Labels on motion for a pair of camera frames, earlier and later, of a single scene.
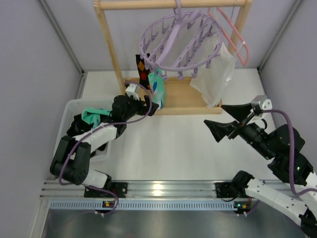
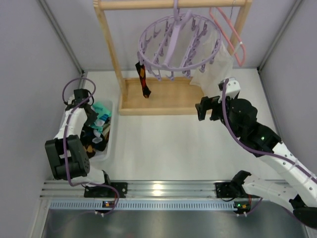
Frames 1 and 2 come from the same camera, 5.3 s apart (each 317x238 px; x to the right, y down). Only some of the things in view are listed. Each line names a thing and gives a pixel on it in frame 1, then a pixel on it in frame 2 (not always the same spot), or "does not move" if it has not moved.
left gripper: (141, 104) to (91, 116)
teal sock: (157, 84) to (104, 111)
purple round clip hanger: (181, 41) does not move
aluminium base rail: (157, 196) does not move
